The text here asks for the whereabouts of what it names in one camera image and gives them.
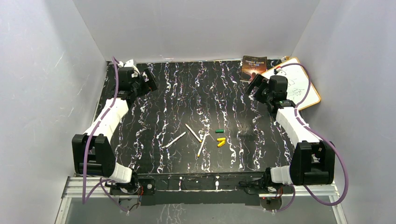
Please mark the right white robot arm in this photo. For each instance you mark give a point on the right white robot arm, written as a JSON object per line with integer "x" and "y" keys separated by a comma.
{"x": 313, "y": 160}

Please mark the dark book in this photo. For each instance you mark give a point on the dark book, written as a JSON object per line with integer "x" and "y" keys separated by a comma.
{"x": 252, "y": 66}

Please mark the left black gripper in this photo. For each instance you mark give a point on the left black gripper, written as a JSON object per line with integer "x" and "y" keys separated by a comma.
{"x": 150, "y": 86}

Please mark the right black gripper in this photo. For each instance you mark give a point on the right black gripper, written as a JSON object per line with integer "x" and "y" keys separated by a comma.
{"x": 259, "y": 81}

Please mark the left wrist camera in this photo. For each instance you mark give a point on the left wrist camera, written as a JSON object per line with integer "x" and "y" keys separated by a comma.
{"x": 130, "y": 64}

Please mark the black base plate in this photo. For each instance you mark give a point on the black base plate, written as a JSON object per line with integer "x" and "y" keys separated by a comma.
{"x": 201, "y": 188}

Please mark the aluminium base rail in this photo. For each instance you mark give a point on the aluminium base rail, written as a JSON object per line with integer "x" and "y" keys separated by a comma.
{"x": 296, "y": 208}

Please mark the white marker pen yellow end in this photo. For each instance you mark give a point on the white marker pen yellow end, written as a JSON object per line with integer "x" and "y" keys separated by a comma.
{"x": 202, "y": 144}

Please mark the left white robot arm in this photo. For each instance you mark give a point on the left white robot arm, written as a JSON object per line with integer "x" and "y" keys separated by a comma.
{"x": 92, "y": 152}

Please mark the orange-yellow pen cap lower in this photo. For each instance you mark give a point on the orange-yellow pen cap lower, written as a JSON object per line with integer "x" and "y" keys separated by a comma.
{"x": 221, "y": 144}

